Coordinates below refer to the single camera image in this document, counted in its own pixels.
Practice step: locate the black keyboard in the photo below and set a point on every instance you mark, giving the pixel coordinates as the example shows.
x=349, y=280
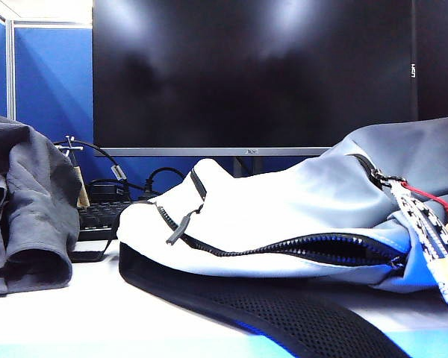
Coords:
x=97, y=220

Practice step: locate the beige canvas desk stand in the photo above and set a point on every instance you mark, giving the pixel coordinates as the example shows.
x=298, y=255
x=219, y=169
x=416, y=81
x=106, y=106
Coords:
x=83, y=194

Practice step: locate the gray zipper pull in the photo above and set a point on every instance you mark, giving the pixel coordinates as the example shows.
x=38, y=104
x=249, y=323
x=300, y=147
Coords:
x=177, y=233

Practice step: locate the black docking box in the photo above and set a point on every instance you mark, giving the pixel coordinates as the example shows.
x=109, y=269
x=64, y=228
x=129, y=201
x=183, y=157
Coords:
x=104, y=191

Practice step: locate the large black computer monitor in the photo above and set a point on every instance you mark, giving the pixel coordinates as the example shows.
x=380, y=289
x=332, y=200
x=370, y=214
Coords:
x=227, y=74

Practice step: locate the gray clothes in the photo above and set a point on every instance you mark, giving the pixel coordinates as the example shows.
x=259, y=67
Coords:
x=33, y=186

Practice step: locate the black monitor without logo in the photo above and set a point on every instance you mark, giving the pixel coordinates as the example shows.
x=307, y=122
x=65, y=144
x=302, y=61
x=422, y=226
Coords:
x=440, y=56

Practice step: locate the light gray backpack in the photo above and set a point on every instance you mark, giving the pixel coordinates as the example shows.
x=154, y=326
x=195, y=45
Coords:
x=283, y=201

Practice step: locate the black white patterned ribbon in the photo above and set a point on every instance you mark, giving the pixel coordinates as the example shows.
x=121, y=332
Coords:
x=418, y=216

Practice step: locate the aluminium partition frame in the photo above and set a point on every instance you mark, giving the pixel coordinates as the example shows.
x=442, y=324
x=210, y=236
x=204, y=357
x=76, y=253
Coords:
x=10, y=74

